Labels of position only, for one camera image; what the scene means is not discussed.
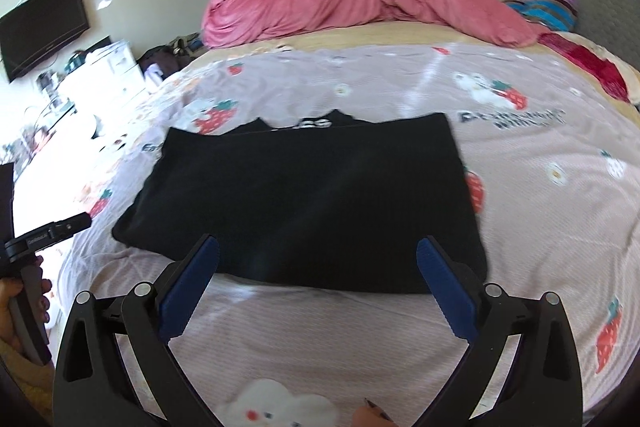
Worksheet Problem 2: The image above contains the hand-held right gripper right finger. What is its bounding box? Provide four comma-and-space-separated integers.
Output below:
416, 235, 585, 427

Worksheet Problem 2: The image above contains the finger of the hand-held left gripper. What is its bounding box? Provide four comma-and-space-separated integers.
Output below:
27, 213, 93, 256

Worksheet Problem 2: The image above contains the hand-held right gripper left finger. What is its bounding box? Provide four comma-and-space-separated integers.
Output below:
52, 234, 221, 427

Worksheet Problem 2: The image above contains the black printed t-shirt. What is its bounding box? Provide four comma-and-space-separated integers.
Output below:
111, 109, 488, 295

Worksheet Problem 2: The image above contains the person's left forearm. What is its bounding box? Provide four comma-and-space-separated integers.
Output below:
0, 337, 55, 427

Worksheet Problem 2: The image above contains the person's left hand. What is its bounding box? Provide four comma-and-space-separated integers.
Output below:
0, 278, 26, 344

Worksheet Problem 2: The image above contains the person's right hand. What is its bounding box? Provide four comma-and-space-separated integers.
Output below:
352, 398, 401, 427

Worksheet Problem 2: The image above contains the strawberry print bed sheet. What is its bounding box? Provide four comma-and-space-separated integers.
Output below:
55, 42, 640, 427

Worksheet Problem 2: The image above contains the white dresser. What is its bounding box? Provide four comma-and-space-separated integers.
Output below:
50, 39, 148, 118

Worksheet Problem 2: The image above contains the dark bags pile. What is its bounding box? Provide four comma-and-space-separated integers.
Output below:
137, 34, 203, 82

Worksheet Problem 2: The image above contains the black flat television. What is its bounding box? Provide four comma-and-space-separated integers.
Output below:
0, 0, 91, 84

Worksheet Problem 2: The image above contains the bed with beige sheet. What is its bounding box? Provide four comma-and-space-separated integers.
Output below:
162, 22, 640, 118

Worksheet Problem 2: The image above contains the red patterned cream blanket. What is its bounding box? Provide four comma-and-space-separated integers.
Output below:
537, 31, 640, 105

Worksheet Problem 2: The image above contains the striped blue pillow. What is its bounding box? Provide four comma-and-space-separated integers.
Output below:
502, 0, 581, 32

